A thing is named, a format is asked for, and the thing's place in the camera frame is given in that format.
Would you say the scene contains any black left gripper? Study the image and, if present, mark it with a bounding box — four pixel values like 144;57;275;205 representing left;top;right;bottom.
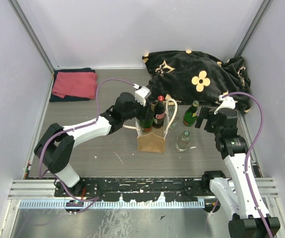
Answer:
123;96;155;122

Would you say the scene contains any green bottle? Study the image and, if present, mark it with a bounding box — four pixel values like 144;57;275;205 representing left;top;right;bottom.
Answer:
139;102;157;132
183;100;199;126

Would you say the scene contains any cola glass bottle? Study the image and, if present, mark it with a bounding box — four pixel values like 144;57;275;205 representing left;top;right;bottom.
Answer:
153;95;165;128

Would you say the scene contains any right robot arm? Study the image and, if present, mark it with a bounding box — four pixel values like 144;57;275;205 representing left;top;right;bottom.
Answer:
195;107;281;238

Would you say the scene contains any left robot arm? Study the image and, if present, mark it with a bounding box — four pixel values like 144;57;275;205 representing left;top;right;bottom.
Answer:
34;87;152;196

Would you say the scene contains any clear bottle upper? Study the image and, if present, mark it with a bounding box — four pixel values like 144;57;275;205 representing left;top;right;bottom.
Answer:
168;106;180;129

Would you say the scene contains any clear bottle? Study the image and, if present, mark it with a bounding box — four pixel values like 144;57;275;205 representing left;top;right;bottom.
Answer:
175;130;191;152
168;106;180;129

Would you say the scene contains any clear bottle lower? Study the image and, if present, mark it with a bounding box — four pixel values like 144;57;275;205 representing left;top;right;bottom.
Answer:
175;130;191;152

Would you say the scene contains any black floral blanket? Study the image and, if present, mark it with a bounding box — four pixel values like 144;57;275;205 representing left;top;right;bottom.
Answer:
142;51;251;106

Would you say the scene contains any red folded cloth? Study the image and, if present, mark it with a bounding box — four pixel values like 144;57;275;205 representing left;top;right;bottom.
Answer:
52;72;97;99

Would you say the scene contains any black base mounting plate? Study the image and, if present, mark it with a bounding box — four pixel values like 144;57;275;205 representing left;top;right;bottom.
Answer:
54;177;215;202

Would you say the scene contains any dark blue folded cloth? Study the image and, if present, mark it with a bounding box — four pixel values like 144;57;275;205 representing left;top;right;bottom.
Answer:
49;68;97;103

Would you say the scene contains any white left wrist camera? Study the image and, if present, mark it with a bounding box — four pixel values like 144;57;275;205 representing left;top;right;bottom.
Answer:
134;84;151;107

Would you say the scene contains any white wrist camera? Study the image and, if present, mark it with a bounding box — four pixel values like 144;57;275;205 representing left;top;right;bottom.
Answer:
214;95;236;115
134;84;151;107

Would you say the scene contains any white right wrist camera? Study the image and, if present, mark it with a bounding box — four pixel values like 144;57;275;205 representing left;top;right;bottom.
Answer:
214;95;236;115

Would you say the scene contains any white cable duct strip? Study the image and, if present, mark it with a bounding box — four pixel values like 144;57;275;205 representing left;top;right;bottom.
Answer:
18;199;205;209

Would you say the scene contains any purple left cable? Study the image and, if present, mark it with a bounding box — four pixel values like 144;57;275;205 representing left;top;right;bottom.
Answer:
37;78;139;214

